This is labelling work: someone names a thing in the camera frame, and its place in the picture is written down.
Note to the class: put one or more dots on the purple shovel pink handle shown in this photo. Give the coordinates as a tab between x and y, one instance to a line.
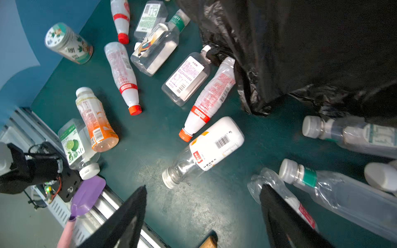
82	202

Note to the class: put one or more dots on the lime label clear bottle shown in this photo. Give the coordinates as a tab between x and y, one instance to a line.
76	144

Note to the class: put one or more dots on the red label yellow cap bottle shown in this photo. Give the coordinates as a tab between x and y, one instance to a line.
271	178

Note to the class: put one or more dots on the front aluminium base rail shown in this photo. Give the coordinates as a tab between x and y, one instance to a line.
27	131

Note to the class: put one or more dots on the clear bottle red cap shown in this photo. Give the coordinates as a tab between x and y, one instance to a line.
123	75

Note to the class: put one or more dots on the green white lidded can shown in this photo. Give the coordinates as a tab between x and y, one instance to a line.
61	39

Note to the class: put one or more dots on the orange juice bottle white cap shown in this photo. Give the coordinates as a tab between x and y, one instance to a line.
102	136

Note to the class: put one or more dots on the green cap clear bottle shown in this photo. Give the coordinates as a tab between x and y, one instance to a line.
160	44

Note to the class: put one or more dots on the clear flat white label bottle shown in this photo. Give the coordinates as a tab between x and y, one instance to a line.
188	77

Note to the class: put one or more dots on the blue garden fork wooden handle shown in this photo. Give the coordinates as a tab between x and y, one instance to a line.
210	242

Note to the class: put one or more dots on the white red label bottle upright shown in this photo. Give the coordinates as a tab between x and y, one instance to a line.
210	99

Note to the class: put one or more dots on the clear bottle green white label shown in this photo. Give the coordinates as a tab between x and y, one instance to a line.
354	134

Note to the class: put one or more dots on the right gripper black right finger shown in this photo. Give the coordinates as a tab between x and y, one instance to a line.
285	228

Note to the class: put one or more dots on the white label barcode bottle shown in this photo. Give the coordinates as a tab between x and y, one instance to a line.
204	152

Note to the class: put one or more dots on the white orange label bottle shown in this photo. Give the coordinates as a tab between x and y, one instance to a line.
382	176

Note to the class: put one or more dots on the clear bottle green band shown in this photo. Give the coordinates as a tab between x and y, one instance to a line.
355	201

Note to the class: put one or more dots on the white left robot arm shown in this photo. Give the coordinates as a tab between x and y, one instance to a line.
27	169

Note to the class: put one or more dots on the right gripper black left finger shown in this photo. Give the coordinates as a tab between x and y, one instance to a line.
123	228

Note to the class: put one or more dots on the white bottle red cap left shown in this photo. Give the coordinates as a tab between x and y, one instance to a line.
120	10

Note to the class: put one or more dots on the black bin bag bin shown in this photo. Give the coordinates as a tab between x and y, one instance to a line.
338	56

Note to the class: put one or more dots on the small clear white label bottle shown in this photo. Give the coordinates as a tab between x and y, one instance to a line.
154	12

